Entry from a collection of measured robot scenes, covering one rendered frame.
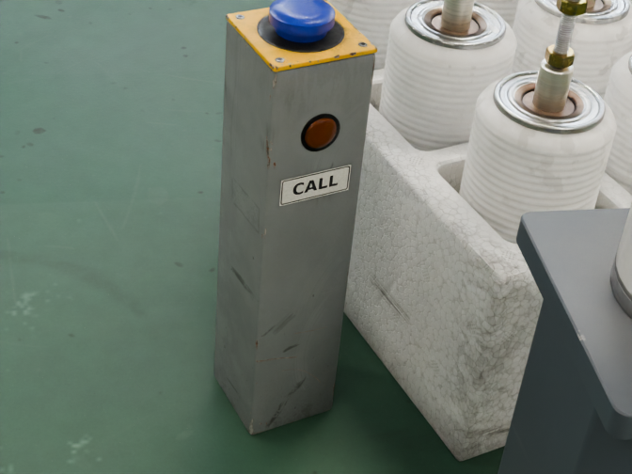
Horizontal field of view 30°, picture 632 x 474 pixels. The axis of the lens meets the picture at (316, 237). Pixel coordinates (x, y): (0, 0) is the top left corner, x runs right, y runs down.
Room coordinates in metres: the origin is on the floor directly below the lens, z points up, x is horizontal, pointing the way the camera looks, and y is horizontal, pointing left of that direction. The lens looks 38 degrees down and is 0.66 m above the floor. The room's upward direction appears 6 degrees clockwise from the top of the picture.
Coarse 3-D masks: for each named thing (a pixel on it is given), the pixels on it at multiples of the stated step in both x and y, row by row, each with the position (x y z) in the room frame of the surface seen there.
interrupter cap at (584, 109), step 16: (512, 80) 0.72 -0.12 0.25; (528, 80) 0.72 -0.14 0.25; (576, 80) 0.72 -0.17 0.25; (496, 96) 0.69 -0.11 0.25; (512, 96) 0.70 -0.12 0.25; (528, 96) 0.70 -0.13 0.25; (576, 96) 0.71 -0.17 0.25; (592, 96) 0.71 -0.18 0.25; (512, 112) 0.67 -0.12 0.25; (528, 112) 0.68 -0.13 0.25; (544, 112) 0.68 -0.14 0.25; (560, 112) 0.69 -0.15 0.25; (576, 112) 0.68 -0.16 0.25; (592, 112) 0.69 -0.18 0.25; (544, 128) 0.66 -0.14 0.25; (560, 128) 0.66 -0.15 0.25; (576, 128) 0.66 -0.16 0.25; (592, 128) 0.67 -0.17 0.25
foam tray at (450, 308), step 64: (384, 128) 0.76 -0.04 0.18; (384, 192) 0.72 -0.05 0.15; (448, 192) 0.68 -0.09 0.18; (384, 256) 0.70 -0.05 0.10; (448, 256) 0.64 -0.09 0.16; (512, 256) 0.62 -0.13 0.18; (384, 320) 0.69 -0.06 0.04; (448, 320) 0.63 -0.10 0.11; (512, 320) 0.60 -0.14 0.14; (448, 384) 0.62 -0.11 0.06; (512, 384) 0.61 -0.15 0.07; (448, 448) 0.60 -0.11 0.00
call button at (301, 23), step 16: (288, 0) 0.65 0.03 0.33; (304, 0) 0.65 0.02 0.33; (320, 0) 0.66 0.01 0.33; (272, 16) 0.64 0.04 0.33; (288, 16) 0.63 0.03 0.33; (304, 16) 0.63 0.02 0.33; (320, 16) 0.64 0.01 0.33; (288, 32) 0.63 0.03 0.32; (304, 32) 0.63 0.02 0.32; (320, 32) 0.63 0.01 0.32
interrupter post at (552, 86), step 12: (540, 72) 0.69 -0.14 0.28; (552, 72) 0.69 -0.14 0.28; (564, 72) 0.69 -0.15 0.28; (540, 84) 0.69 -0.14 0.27; (552, 84) 0.69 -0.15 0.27; (564, 84) 0.69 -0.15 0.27; (540, 96) 0.69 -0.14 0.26; (552, 96) 0.69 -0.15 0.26; (564, 96) 0.69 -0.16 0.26; (540, 108) 0.69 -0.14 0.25; (552, 108) 0.69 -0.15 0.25
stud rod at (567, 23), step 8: (576, 0) 0.69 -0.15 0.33; (568, 16) 0.69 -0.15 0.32; (576, 16) 0.69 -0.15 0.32; (560, 24) 0.70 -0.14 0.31; (568, 24) 0.69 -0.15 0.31; (560, 32) 0.69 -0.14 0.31; (568, 32) 0.69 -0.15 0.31; (560, 40) 0.69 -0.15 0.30; (568, 40) 0.69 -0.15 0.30; (560, 48) 0.69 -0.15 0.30; (568, 48) 0.69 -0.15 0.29
